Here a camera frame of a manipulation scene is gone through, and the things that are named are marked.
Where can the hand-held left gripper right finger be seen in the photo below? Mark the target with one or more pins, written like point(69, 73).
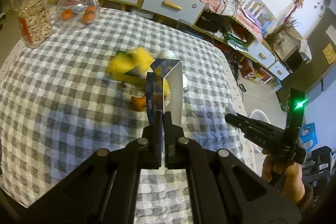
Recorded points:
point(169, 134)

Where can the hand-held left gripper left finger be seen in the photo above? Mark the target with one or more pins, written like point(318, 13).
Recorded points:
point(157, 134)

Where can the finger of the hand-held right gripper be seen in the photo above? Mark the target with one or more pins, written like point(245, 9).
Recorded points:
point(254, 138)
point(249, 120)

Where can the white plastic waste bin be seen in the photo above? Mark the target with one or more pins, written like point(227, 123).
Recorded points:
point(262, 114)

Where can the dark blue cardboard box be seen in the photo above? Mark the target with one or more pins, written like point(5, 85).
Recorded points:
point(173, 92)

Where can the person's right forearm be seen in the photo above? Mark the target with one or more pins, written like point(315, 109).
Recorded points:
point(306, 199)

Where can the person's right hand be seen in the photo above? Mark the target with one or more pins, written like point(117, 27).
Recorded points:
point(286, 176)

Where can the blue plastic stool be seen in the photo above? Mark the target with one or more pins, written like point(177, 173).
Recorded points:
point(308, 136)

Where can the cherry print cloth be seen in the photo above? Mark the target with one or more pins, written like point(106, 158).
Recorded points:
point(236, 98)

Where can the orange peel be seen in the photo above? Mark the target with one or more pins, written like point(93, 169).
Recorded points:
point(139, 103)

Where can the black chair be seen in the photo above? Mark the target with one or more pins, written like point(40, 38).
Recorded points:
point(320, 163)

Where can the colourful cardboard box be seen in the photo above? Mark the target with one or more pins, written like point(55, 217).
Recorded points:
point(252, 71)

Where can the crumpled white tissue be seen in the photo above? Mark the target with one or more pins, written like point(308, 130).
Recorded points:
point(166, 54)
point(185, 82)

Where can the small low cabinet drawer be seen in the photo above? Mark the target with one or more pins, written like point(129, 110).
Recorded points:
point(279, 71)

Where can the large low cabinet drawer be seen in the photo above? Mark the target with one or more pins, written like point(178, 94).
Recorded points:
point(262, 55)

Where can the low wooden cabinet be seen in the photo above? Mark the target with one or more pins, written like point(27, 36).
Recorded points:
point(252, 48)

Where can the dark tall fridge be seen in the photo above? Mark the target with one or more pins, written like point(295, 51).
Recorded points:
point(315, 64)

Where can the black appliance under cloth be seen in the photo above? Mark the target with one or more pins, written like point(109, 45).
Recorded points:
point(295, 60)

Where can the yellow duck plush toy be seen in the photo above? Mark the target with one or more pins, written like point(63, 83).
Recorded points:
point(128, 64)

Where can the green and white bag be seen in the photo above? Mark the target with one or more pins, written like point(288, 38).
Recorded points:
point(236, 40)

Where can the grey checkered blanket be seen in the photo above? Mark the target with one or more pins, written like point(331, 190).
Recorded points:
point(78, 98)

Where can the yellow paper note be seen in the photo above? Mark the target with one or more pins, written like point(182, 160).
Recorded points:
point(329, 52)

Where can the dried branches bundle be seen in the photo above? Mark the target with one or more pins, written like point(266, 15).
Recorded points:
point(282, 32)

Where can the colourful map poster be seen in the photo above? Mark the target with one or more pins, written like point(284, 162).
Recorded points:
point(265, 16)

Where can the black electronic box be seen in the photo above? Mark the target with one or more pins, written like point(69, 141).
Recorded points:
point(210, 22)

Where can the white router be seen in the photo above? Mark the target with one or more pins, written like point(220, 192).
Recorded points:
point(252, 7)

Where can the orange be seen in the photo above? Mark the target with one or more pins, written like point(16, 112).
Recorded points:
point(87, 18)
point(67, 14)
point(90, 9)

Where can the glass jar wooden lid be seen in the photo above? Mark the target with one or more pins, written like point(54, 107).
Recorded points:
point(77, 1)

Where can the plastic jar of seeds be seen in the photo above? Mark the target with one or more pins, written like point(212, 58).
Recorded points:
point(32, 22)

